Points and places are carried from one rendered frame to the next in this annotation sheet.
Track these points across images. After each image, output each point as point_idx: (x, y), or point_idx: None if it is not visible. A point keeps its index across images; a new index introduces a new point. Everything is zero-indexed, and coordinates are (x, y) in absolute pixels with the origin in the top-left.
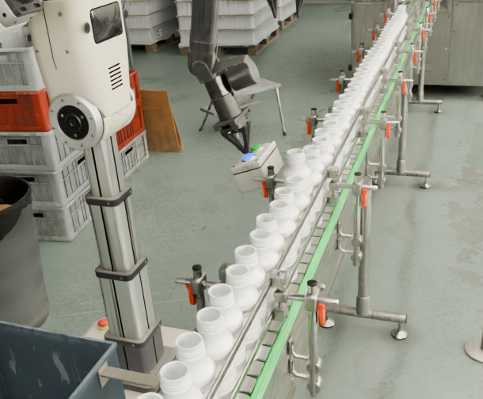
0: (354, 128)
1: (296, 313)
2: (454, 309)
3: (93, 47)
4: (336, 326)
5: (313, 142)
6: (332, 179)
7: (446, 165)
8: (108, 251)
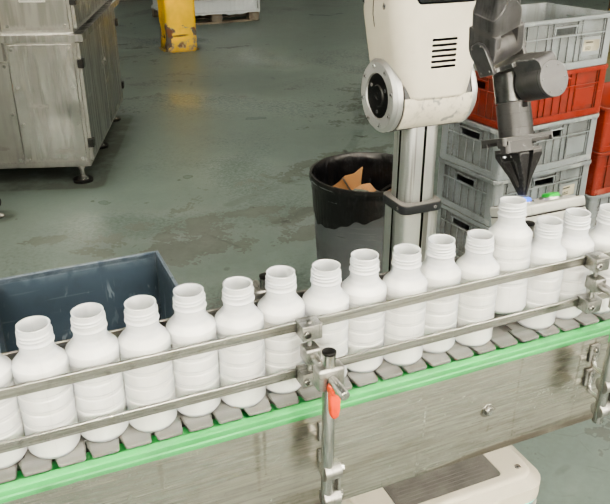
0: None
1: (359, 399)
2: None
3: (412, 6)
4: None
5: (599, 210)
6: (593, 272)
7: None
8: (389, 266)
